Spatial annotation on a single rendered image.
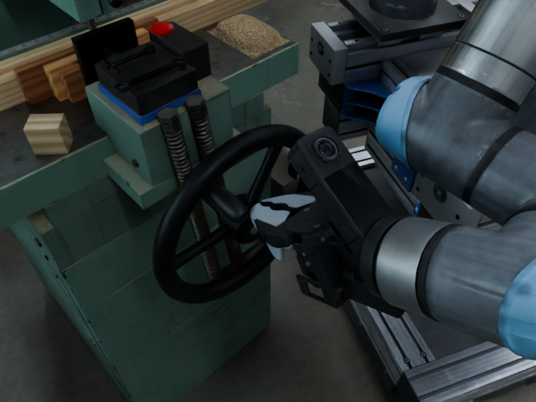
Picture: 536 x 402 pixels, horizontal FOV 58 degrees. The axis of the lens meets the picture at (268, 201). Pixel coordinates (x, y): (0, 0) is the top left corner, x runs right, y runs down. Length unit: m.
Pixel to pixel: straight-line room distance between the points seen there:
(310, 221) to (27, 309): 1.34
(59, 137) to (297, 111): 1.66
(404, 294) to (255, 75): 0.53
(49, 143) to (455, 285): 0.52
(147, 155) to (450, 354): 0.93
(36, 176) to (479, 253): 0.53
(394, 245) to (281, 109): 1.88
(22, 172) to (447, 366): 1.01
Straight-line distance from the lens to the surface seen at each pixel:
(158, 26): 0.66
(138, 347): 1.07
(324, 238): 0.43
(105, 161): 0.70
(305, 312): 1.52
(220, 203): 0.54
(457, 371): 1.26
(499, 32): 0.43
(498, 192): 0.41
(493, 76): 0.43
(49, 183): 0.69
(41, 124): 0.67
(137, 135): 0.59
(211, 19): 0.93
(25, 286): 1.75
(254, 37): 0.84
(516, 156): 0.41
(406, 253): 0.37
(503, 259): 0.33
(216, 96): 0.63
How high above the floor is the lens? 1.32
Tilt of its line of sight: 47 degrees down
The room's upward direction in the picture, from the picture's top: straight up
